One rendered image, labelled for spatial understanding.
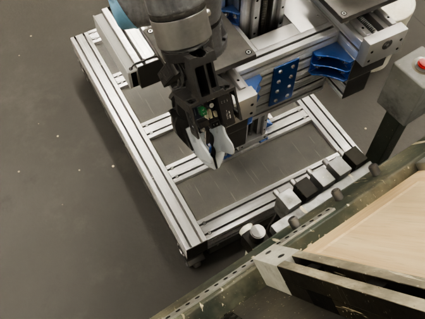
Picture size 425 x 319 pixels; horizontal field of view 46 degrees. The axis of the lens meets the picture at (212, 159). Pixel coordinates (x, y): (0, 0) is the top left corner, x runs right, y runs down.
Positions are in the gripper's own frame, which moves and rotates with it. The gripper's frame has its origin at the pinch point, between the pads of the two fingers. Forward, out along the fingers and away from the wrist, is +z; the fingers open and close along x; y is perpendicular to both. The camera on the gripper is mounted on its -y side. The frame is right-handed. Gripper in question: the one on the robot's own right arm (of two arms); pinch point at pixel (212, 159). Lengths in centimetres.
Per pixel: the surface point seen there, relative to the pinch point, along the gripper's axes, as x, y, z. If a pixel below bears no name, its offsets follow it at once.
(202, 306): -7.3, -11.1, 40.7
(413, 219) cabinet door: 36.6, 4.0, 30.9
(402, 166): 54, -17, 37
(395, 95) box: 73, -41, 33
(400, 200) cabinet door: 44, -7, 37
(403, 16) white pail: 144, -115, 47
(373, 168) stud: 49, -22, 38
